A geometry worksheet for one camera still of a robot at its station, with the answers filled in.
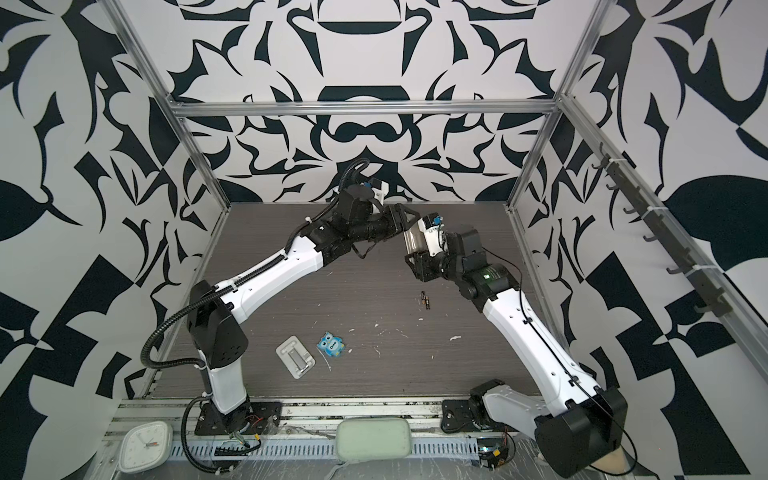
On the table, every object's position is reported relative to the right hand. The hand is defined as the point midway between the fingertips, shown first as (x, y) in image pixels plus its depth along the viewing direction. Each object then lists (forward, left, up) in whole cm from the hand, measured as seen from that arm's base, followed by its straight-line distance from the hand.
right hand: (416, 252), depth 75 cm
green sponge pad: (-36, +11, -23) cm, 44 cm away
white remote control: (+2, -1, +3) cm, 4 cm away
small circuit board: (-39, -17, -27) cm, 50 cm away
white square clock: (-38, +62, -20) cm, 75 cm away
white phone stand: (-17, +33, -24) cm, 44 cm away
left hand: (+7, -1, +8) cm, 10 cm away
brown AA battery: (+1, -4, -26) cm, 27 cm away
